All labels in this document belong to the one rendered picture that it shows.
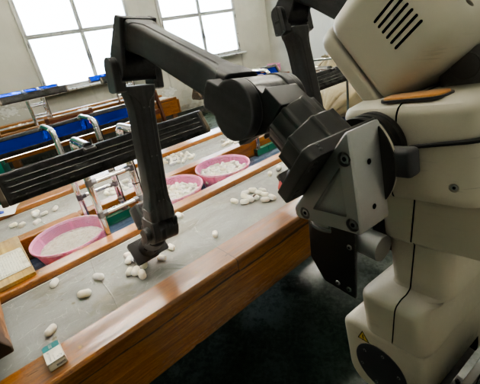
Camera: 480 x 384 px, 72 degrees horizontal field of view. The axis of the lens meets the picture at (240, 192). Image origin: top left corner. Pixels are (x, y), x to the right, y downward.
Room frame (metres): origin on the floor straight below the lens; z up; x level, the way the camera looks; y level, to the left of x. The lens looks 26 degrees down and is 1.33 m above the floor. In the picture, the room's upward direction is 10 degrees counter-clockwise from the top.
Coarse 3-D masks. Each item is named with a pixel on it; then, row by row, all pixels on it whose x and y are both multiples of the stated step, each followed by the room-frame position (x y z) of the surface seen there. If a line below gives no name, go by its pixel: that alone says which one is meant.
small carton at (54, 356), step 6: (54, 342) 0.55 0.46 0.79; (42, 348) 0.54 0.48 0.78; (48, 348) 0.53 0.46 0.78; (54, 348) 0.53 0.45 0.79; (60, 348) 0.53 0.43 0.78; (48, 354) 0.52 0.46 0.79; (54, 354) 0.51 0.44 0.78; (60, 354) 0.51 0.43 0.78; (48, 360) 0.50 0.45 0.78; (54, 360) 0.50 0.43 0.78; (60, 360) 0.50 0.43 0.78; (66, 360) 0.51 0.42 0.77; (48, 366) 0.49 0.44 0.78; (54, 366) 0.49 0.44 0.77
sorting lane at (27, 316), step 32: (224, 192) 1.25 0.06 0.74; (192, 224) 1.03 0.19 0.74; (224, 224) 1.00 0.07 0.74; (96, 256) 0.93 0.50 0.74; (192, 256) 0.84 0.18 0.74; (64, 288) 0.79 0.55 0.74; (96, 288) 0.77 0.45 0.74; (128, 288) 0.74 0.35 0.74; (32, 320) 0.68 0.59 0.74; (64, 320) 0.66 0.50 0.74; (96, 320) 0.64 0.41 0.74; (32, 352) 0.57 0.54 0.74
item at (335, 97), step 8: (328, 88) 4.03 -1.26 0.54; (336, 88) 3.95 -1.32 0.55; (344, 88) 3.92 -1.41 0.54; (352, 88) 3.87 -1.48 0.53; (328, 96) 3.93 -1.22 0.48; (336, 96) 3.86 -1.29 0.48; (344, 96) 3.80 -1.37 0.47; (352, 96) 3.79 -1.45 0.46; (328, 104) 3.89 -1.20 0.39; (336, 104) 3.82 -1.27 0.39; (344, 104) 3.78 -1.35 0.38; (352, 104) 3.78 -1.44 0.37; (344, 112) 3.77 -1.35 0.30
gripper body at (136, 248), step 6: (138, 240) 0.82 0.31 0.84; (132, 246) 0.80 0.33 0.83; (138, 246) 0.81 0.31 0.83; (162, 246) 0.83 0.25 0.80; (132, 252) 0.79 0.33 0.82; (138, 252) 0.79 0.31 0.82; (144, 252) 0.78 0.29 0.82; (150, 252) 0.77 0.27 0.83; (156, 252) 0.81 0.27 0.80; (138, 258) 0.78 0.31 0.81; (144, 258) 0.79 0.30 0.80; (138, 264) 0.77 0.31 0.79
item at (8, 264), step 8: (16, 248) 1.01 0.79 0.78; (0, 256) 0.98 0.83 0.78; (8, 256) 0.97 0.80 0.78; (16, 256) 0.96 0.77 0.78; (24, 256) 0.95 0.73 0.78; (0, 264) 0.92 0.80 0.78; (8, 264) 0.91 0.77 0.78; (16, 264) 0.91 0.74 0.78; (24, 264) 0.90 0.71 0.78; (0, 272) 0.88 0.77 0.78; (8, 272) 0.87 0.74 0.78; (16, 272) 0.86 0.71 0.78
